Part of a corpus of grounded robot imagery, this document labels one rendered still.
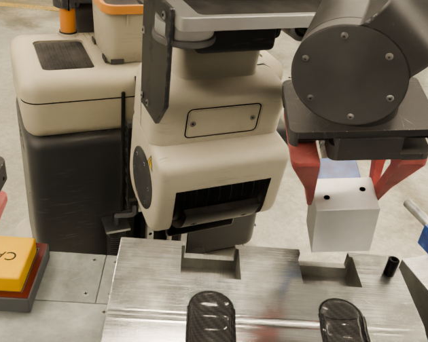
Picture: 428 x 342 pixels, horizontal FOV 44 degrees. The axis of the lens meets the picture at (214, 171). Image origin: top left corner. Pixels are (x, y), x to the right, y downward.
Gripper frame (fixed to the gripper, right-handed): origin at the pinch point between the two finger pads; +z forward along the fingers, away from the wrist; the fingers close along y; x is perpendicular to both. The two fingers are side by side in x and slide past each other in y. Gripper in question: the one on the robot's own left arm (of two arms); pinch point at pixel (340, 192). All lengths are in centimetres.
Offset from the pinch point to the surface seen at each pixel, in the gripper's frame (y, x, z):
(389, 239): 49, 95, 122
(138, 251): -17.6, -1.4, 5.6
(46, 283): -28.6, 1.0, 13.6
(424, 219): 13.3, 10.0, 15.0
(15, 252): -31.0, 2.0, 9.7
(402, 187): 64, 130, 130
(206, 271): -11.7, -1.0, 9.3
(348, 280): 1.8, -1.3, 10.7
